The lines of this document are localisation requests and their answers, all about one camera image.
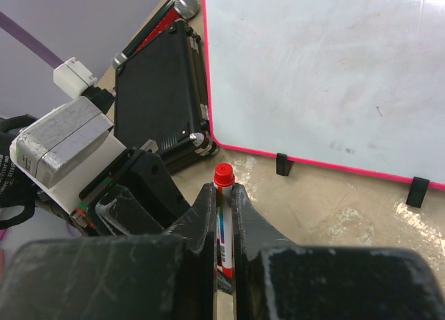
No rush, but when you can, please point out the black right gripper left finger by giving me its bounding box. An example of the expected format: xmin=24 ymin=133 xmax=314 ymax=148
xmin=1 ymin=184 xmax=216 ymax=319

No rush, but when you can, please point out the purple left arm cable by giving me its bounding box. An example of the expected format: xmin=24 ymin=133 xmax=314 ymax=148
xmin=0 ymin=10 xmax=65 ymax=69

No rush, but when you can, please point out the red and white marker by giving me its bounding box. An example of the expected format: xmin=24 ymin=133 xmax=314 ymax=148
xmin=213 ymin=163 xmax=235 ymax=294

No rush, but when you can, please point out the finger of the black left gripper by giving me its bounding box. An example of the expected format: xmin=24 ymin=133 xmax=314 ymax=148
xmin=127 ymin=152 xmax=191 ymax=235
xmin=95 ymin=184 xmax=163 ymax=235

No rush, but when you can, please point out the pink framed whiteboard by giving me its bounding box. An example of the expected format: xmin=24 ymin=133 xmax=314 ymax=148
xmin=202 ymin=0 xmax=444 ymax=189

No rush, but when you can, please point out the black microphone tube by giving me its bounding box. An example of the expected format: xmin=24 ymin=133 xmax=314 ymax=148
xmin=112 ymin=0 xmax=177 ymax=70

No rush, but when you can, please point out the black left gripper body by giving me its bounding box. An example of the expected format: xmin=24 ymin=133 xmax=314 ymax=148
xmin=72 ymin=148 xmax=153 ymax=237

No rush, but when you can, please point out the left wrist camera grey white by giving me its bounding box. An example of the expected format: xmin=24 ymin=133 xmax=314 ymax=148
xmin=1 ymin=56 xmax=126 ymax=214

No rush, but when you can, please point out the red microphone silver head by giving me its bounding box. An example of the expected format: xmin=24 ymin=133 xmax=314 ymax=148
xmin=129 ymin=0 xmax=200 ymax=56

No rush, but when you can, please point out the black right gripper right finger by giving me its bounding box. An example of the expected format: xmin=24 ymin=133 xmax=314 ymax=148
xmin=232 ymin=184 xmax=444 ymax=319

